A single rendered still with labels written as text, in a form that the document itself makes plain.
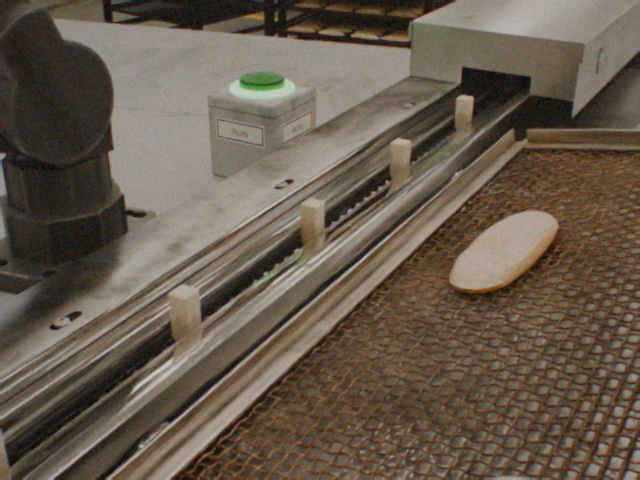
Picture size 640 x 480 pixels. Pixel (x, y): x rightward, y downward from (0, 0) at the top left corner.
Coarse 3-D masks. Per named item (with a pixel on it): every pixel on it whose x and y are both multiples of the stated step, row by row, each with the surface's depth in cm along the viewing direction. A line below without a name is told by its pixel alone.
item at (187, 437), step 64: (448, 192) 53; (512, 192) 54; (576, 192) 52; (384, 256) 46; (448, 256) 46; (576, 256) 44; (320, 320) 40; (512, 320) 38; (576, 320) 37; (256, 384) 36; (384, 384) 35; (448, 384) 34; (576, 384) 33; (192, 448) 32; (256, 448) 32; (320, 448) 31; (512, 448) 30; (576, 448) 29
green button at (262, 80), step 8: (264, 72) 74; (272, 72) 74; (240, 80) 72; (248, 80) 72; (256, 80) 72; (264, 80) 72; (272, 80) 72; (280, 80) 72; (248, 88) 71; (256, 88) 71; (264, 88) 71; (272, 88) 71; (280, 88) 72
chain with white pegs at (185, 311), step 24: (456, 120) 80; (408, 144) 68; (432, 144) 76; (312, 216) 58; (336, 216) 63; (192, 288) 47; (240, 288) 53; (192, 312) 47; (144, 360) 46; (0, 432) 36; (48, 432) 41; (0, 456) 37
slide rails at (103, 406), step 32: (480, 96) 86; (512, 96) 86; (416, 128) 77; (384, 160) 70; (320, 192) 64; (352, 192) 65; (384, 192) 64; (288, 224) 59; (224, 256) 55; (256, 256) 55; (256, 288) 51; (128, 320) 48; (160, 320) 48; (224, 320) 48; (96, 352) 45; (128, 352) 45; (32, 384) 43; (64, 384) 43; (128, 384) 43; (0, 416) 40; (32, 416) 40; (96, 416) 40
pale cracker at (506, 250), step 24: (528, 216) 47; (480, 240) 45; (504, 240) 44; (528, 240) 44; (552, 240) 45; (456, 264) 43; (480, 264) 42; (504, 264) 42; (528, 264) 43; (456, 288) 42; (480, 288) 41
